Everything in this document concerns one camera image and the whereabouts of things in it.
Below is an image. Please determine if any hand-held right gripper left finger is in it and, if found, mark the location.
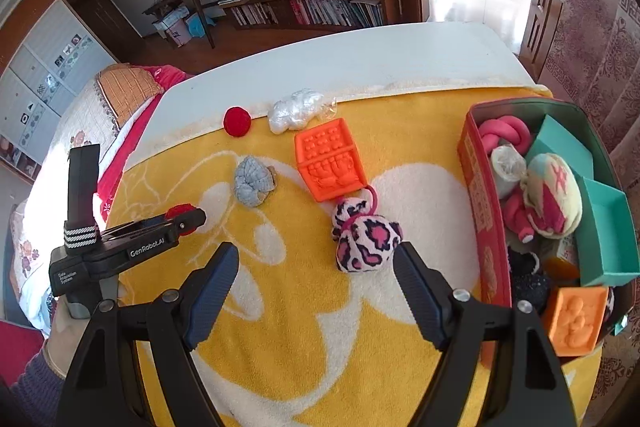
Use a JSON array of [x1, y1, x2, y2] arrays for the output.
[[57, 242, 241, 427]]

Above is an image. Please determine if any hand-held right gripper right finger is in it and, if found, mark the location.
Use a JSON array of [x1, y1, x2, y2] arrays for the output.
[[392, 241, 576, 427]]

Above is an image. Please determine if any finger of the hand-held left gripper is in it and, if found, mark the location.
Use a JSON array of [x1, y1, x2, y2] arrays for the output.
[[162, 208, 207, 238]]

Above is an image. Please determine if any red pompom ball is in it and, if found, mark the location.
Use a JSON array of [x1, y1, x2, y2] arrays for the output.
[[223, 107, 252, 136], [165, 203, 198, 235]]

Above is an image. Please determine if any red metal tin container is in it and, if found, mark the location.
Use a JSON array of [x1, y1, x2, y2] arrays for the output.
[[457, 97, 640, 365]]

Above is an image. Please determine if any white roll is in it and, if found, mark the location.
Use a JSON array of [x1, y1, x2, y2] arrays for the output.
[[490, 146, 528, 200]]

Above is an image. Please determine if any orange block with figure relief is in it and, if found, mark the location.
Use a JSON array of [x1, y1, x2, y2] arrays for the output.
[[542, 286, 611, 358]]

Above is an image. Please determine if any cream and pink round pouch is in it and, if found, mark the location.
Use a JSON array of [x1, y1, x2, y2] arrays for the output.
[[522, 153, 583, 238]]

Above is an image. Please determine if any teal cardboard box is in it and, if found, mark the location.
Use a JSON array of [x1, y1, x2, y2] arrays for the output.
[[525, 114, 595, 182], [572, 177, 640, 288]]

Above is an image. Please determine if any person's left forearm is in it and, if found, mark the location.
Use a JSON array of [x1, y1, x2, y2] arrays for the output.
[[0, 342, 68, 427]]

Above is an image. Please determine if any person's left hand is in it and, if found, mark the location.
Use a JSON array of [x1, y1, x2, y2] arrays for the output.
[[42, 302, 88, 380]]

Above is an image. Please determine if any grey knitted scrunchie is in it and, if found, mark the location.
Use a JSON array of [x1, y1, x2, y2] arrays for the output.
[[234, 156, 278, 208]]

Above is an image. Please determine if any yellow and white towel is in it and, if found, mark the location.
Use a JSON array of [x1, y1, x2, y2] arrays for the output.
[[107, 87, 603, 427]]

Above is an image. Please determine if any floral bed quilt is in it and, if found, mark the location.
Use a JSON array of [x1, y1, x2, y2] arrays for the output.
[[10, 64, 196, 333]]

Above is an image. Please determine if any pink foam hair curler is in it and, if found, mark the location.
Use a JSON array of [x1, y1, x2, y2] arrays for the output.
[[502, 194, 543, 245], [479, 116, 532, 155]]

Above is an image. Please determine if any orange checked pillow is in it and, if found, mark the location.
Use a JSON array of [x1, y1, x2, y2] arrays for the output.
[[95, 64, 163, 130]]

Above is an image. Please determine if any orange block with dots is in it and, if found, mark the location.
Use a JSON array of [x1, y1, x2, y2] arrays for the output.
[[294, 118, 371, 204]]

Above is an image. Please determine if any clear plastic bag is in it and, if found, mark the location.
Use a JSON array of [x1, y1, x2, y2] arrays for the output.
[[267, 88, 338, 135]]

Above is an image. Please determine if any pink storage bin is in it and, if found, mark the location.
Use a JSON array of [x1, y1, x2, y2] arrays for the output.
[[160, 9, 193, 48]]

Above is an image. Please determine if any white panelled wardrobe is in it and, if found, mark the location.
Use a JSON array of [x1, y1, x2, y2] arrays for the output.
[[0, 0, 121, 180]]

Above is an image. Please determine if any white table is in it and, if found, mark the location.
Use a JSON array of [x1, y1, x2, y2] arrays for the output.
[[122, 21, 538, 172]]

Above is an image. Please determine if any pink patterned curtain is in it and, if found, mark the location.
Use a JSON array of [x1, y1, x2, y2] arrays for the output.
[[537, 0, 640, 427]]

